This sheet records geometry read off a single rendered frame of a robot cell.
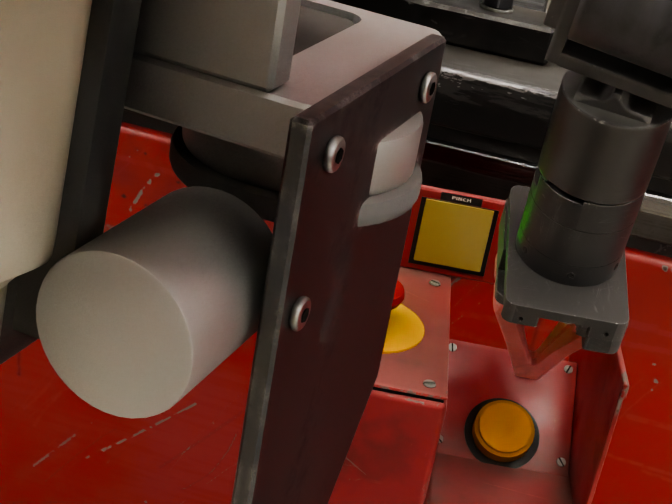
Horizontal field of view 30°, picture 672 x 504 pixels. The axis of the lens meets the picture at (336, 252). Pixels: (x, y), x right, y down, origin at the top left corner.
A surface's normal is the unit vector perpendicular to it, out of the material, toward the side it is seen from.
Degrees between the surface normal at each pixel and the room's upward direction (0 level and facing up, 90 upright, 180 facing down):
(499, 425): 35
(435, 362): 0
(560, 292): 15
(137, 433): 90
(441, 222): 90
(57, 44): 90
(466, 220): 90
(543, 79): 0
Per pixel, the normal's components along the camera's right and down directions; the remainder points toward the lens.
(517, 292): 0.12, -0.74
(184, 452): -0.24, 0.39
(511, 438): 0.07, -0.48
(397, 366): 0.16, -0.89
